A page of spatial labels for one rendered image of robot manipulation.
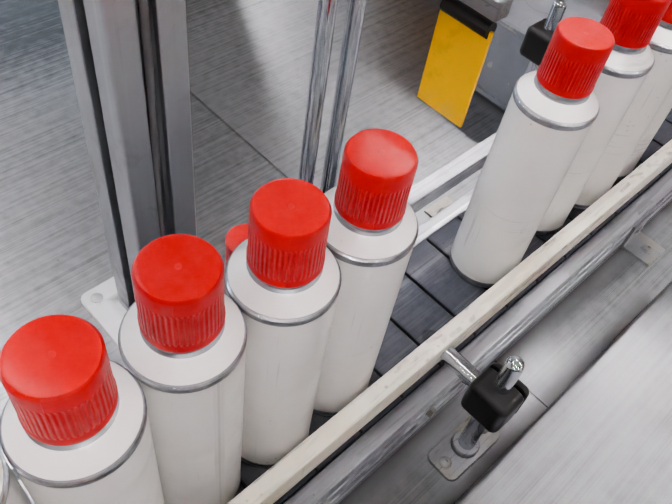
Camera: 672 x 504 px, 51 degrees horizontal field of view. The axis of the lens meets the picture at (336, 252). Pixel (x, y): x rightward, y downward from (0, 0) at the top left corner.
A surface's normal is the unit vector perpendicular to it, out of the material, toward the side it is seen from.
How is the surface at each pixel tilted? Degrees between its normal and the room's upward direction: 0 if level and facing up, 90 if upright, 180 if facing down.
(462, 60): 90
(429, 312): 0
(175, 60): 90
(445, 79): 90
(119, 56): 90
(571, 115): 42
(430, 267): 0
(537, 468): 0
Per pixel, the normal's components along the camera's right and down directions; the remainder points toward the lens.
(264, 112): 0.12, -0.62
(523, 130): -0.76, 0.44
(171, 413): -0.10, 0.76
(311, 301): 0.44, 0.00
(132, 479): 0.81, 0.51
